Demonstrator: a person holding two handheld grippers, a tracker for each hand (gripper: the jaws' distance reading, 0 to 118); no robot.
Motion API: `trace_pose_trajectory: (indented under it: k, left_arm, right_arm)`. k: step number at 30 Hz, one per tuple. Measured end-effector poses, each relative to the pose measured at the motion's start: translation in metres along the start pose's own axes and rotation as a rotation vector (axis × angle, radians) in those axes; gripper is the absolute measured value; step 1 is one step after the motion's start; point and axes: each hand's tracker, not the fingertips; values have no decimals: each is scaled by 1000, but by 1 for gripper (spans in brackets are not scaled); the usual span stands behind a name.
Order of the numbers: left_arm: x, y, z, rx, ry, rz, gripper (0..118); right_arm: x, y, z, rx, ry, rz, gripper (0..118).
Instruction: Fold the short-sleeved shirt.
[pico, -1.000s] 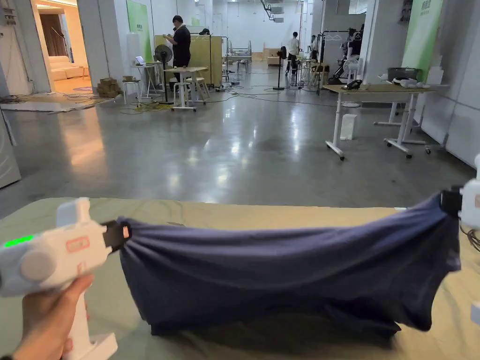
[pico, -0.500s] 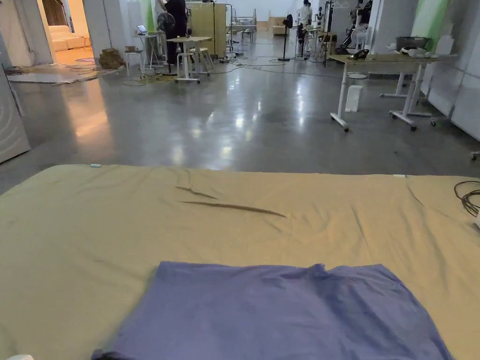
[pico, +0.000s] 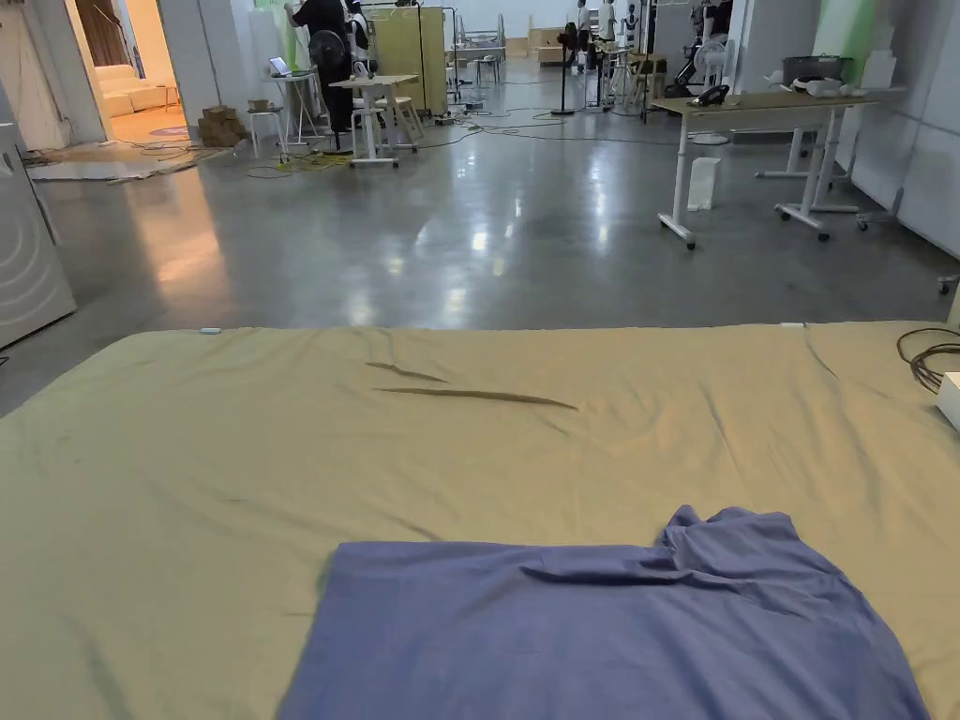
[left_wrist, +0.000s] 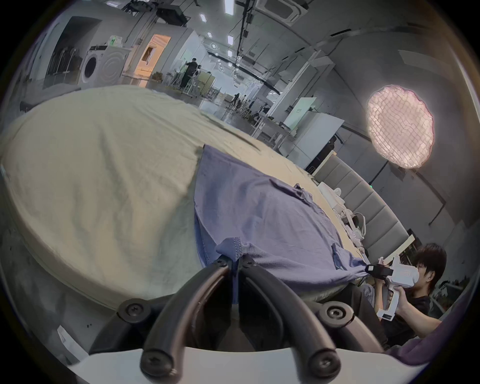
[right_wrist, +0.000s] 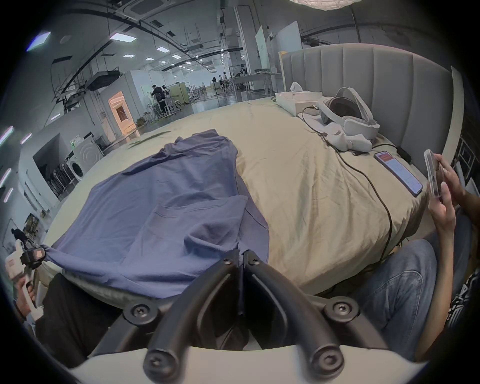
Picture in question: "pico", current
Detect stack of cardboard cartons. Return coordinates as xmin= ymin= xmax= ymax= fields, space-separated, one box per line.
xmin=198 ymin=105 xmax=250 ymax=148

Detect white standing fan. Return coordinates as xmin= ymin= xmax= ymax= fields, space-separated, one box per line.
xmin=690 ymin=39 xmax=730 ymax=146

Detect small wooden desk white legs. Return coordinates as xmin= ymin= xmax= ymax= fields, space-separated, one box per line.
xmin=328 ymin=73 xmax=421 ymax=169

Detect white carton on floor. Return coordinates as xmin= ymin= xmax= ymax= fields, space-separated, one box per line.
xmin=685 ymin=157 xmax=723 ymax=212

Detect group of people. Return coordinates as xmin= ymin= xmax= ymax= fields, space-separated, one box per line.
xmin=574 ymin=0 xmax=620 ymax=75

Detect white washing machine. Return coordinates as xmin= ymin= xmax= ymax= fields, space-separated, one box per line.
xmin=0 ymin=82 xmax=80 ymax=350

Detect white box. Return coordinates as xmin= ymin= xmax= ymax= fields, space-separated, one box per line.
xmin=936 ymin=370 xmax=960 ymax=433

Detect white sofa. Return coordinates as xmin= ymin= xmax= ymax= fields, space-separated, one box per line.
xmin=94 ymin=63 xmax=181 ymax=117

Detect bed with beige sheet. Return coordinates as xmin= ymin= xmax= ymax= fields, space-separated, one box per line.
xmin=0 ymin=322 xmax=960 ymax=720

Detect long wooden table white legs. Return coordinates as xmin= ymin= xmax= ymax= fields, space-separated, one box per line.
xmin=651 ymin=55 xmax=901 ymax=251

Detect black standing fan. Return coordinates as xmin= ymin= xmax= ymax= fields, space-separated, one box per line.
xmin=550 ymin=22 xmax=588 ymax=117
xmin=309 ymin=29 xmax=353 ymax=155

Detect white folding table with laptop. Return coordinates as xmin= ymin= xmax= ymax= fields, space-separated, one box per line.
xmin=260 ymin=56 xmax=331 ymax=146

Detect blue shirt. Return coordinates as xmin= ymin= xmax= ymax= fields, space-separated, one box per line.
xmin=276 ymin=504 xmax=931 ymax=720

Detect coiled brown cable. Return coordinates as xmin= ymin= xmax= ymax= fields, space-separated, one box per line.
xmin=896 ymin=323 xmax=960 ymax=393

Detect white round stool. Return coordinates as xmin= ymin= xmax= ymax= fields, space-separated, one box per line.
xmin=247 ymin=98 xmax=290 ymax=158

